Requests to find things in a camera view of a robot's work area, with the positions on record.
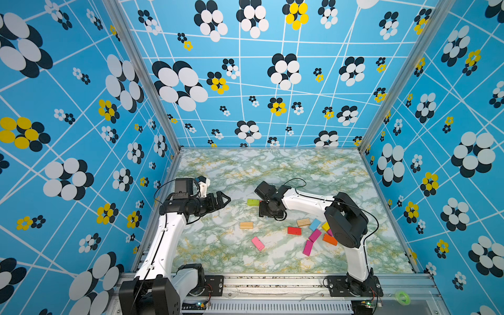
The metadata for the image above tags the green block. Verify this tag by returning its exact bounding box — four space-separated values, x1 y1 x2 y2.
247 199 261 207

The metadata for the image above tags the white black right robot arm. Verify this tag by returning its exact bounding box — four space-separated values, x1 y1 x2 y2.
255 181 383 295

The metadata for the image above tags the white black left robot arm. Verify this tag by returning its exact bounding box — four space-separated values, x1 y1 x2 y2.
119 176 231 314

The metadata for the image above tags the red block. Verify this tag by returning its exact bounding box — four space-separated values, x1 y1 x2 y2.
287 227 302 236

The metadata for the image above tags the natural wood block left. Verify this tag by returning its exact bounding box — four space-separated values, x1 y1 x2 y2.
240 222 254 230

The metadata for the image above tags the natural wood block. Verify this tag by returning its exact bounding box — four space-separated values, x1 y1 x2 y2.
297 218 312 227
240 222 254 230

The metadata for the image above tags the natural wood block centre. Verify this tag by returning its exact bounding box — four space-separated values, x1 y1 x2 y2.
297 218 312 227

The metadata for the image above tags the pink block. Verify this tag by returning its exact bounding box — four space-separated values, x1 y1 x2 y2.
251 237 265 251

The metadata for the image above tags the small light blue block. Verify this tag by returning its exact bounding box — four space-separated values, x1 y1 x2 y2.
309 219 321 231

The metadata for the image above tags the magenta block middle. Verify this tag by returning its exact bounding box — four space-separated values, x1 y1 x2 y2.
308 229 322 243

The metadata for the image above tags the magenta block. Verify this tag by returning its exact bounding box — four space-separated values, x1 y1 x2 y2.
308 229 322 243
303 240 314 257

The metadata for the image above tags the magenta block lower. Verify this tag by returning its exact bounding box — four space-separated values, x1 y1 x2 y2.
303 240 314 257

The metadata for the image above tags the yellow block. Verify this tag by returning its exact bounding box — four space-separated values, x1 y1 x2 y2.
322 222 330 232

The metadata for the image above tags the orange block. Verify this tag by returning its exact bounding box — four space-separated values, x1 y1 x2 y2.
323 234 338 246

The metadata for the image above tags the green tape roll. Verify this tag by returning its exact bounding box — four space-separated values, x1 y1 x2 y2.
395 291 411 306

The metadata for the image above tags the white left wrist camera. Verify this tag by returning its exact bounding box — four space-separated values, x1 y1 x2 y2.
196 176 211 198

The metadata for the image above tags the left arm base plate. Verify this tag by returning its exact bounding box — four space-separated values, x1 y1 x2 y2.
189 275 224 297

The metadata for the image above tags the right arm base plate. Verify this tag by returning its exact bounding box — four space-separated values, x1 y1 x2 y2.
323 274 383 298

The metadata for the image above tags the aluminium frame post left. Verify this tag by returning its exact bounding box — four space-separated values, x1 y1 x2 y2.
103 0 181 156

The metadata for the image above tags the aluminium frame post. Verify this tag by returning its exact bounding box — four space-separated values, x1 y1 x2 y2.
103 0 181 156
358 0 456 156

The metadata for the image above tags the aluminium frame post right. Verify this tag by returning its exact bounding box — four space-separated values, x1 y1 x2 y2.
358 0 456 156

